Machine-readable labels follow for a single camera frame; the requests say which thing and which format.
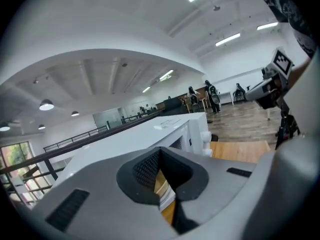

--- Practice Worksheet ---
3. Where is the wooden table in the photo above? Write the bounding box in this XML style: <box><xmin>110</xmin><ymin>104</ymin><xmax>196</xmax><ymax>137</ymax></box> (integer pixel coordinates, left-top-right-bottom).
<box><xmin>0</xmin><ymin>108</ymin><xmax>166</xmax><ymax>201</ymax></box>

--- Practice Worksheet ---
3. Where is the large framed window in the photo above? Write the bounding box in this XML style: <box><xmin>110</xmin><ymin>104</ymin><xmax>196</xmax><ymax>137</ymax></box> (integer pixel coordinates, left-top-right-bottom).
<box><xmin>0</xmin><ymin>141</ymin><xmax>55</xmax><ymax>206</ymax></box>

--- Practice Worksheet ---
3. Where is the white microwave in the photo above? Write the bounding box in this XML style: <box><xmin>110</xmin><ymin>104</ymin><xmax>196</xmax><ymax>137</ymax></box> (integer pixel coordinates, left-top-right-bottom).
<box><xmin>53</xmin><ymin>111</ymin><xmax>214</xmax><ymax>194</ymax></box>

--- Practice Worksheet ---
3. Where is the white leg small table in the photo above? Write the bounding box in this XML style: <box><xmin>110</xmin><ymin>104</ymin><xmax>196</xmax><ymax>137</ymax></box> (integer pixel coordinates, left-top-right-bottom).
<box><xmin>219</xmin><ymin>90</ymin><xmax>236</xmax><ymax>106</ymax></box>

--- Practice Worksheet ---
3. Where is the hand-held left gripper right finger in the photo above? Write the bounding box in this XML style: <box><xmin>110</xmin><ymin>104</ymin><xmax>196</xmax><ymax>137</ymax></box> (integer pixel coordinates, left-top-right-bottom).
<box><xmin>159</xmin><ymin>146</ymin><xmax>258</xmax><ymax>226</ymax></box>

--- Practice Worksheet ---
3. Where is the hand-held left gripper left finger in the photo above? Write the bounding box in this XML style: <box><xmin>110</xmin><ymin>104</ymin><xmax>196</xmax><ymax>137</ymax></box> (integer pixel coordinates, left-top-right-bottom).
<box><xmin>31</xmin><ymin>146</ymin><xmax>181</xmax><ymax>240</ymax></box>

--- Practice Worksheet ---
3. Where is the slim black office chair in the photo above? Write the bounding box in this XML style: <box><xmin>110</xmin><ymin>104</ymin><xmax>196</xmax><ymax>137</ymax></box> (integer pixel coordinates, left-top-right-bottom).
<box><xmin>233</xmin><ymin>83</ymin><xmax>247</xmax><ymax>102</ymax></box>

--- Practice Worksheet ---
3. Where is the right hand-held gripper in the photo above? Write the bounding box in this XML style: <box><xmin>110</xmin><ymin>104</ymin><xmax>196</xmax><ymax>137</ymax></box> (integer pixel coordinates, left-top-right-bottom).
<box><xmin>244</xmin><ymin>47</ymin><xmax>295</xmax><ymax>110</ymax></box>

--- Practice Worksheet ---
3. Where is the person's right forearm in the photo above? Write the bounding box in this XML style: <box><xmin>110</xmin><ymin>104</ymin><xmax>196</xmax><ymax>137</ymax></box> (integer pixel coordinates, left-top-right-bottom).
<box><xmin>289</xmin><ymin>60</ymin><xmax>315</xmax><ymax>79</ymax></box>

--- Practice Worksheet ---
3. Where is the black box with cables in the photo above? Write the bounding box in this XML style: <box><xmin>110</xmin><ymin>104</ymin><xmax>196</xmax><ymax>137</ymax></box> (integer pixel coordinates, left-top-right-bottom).
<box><xmin>274</xmin><ymin>108</ymin><xmax>301</xmax><ymax>150</ymax></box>

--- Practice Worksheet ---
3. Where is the black mesh office chair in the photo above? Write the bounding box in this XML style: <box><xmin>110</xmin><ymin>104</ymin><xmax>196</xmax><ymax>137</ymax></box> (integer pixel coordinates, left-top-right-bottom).
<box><xmin>162</xmin><ymin>97</ymin><xmax>191</xmax><ymax>117</ymax></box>

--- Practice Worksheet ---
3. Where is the person in black shirt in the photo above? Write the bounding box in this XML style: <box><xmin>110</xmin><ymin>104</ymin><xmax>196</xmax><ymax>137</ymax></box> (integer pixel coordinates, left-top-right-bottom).
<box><xmin>256</xmin><ymin>0</ymin><xmax>320</xmax><ymax>60</ymax></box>

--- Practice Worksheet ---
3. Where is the beige rectangular tray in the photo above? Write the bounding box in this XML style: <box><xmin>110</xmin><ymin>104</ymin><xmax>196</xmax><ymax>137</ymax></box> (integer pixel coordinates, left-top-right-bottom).
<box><xmin>153</xmin><ymin>170</ymin><xmax>173</xmax><ymax>197</ymax></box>

